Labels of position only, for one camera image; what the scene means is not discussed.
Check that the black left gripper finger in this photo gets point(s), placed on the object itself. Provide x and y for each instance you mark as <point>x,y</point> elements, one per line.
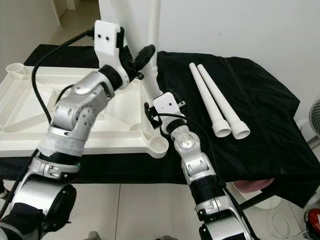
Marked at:
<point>145,54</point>

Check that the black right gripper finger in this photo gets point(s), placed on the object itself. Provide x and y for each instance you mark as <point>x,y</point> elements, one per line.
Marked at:
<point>152,116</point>

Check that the white plastic table leg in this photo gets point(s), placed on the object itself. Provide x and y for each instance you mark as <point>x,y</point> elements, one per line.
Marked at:
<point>147,20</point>
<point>221,100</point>
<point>208,100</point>

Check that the white plastic table top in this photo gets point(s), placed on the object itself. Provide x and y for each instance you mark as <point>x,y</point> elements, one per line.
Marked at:
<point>25,115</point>

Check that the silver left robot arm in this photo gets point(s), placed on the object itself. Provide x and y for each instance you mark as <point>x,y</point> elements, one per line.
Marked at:
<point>75,107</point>

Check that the black tablecloth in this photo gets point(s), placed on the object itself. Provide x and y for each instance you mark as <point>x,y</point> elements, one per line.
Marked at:
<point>270,150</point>

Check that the pink rounded object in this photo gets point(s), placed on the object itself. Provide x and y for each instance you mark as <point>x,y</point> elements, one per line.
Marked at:
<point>255,185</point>

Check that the white round fan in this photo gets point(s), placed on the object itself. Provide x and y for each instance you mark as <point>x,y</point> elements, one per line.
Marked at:
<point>317,110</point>

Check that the red round object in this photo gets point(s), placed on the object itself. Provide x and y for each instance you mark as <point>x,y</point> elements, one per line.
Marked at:
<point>314,222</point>

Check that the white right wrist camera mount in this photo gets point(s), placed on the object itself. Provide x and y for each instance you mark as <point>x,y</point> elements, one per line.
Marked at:
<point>167,105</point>

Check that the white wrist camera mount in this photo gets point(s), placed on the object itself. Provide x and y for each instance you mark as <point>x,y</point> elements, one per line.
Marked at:
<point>167,105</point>
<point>108,40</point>

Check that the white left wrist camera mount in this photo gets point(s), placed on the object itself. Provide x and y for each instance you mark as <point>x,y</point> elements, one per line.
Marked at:
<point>108,40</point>

